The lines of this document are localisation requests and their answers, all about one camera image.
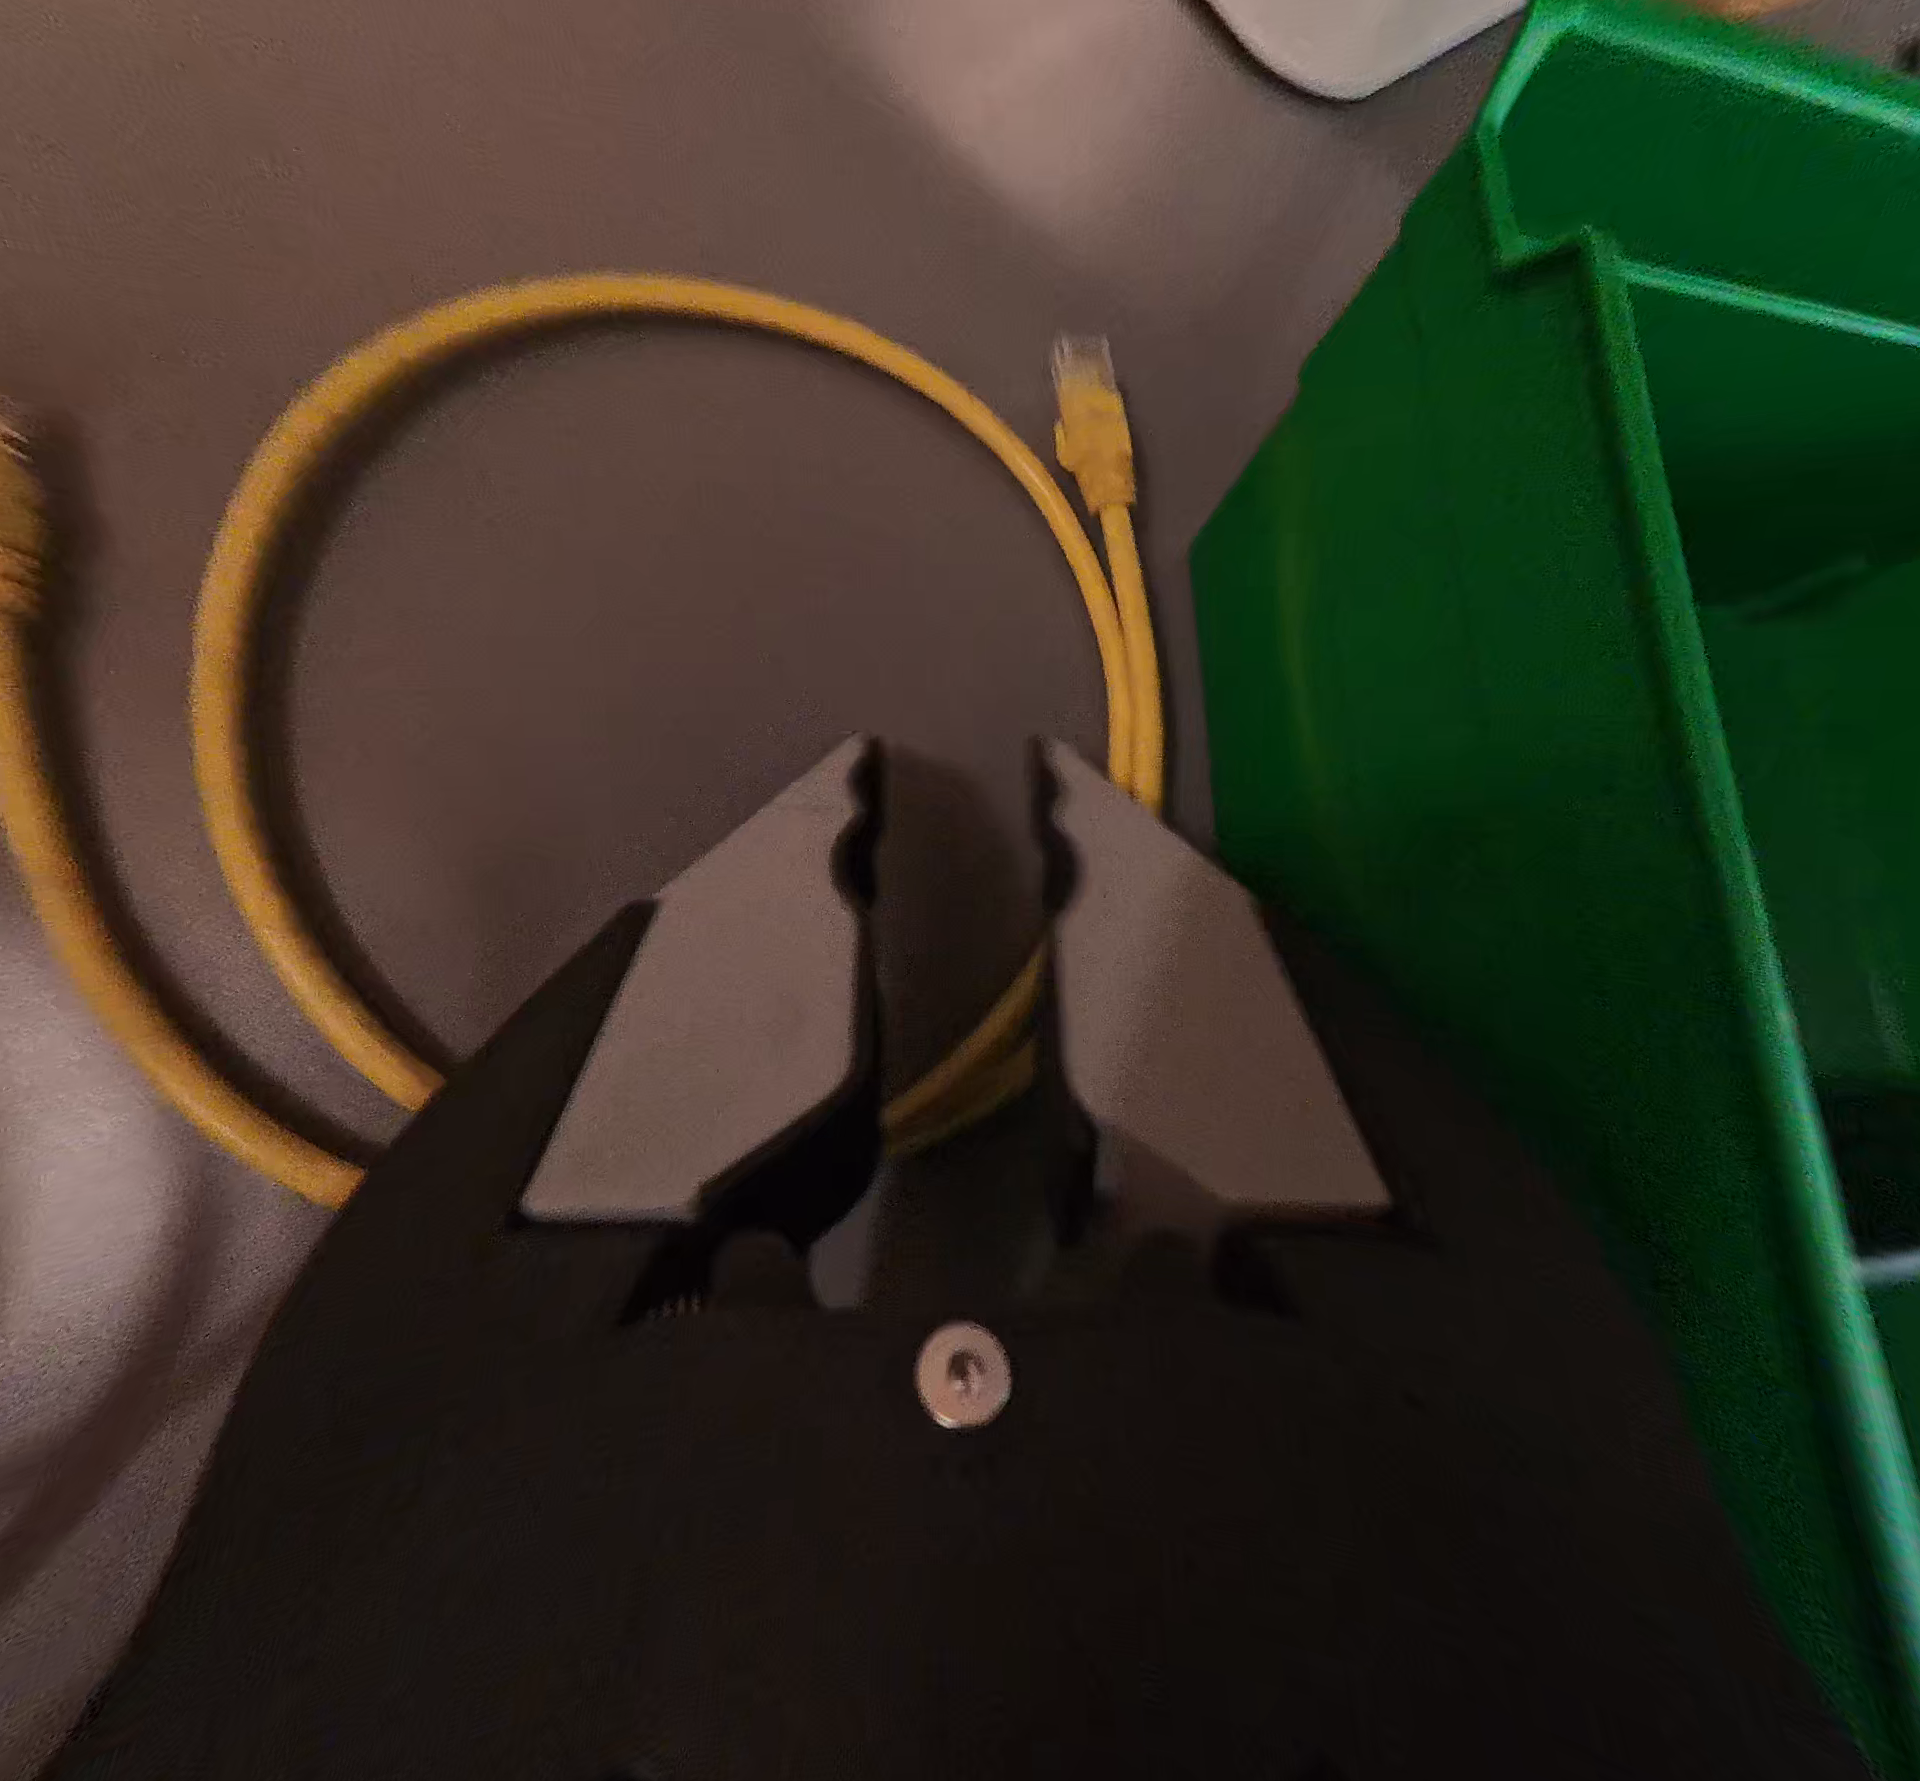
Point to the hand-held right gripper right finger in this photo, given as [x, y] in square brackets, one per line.
[1186, 1030]

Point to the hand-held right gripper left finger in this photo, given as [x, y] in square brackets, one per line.
[720, 1001]

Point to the green plastic bin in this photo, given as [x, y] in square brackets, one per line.
[1427, 612]

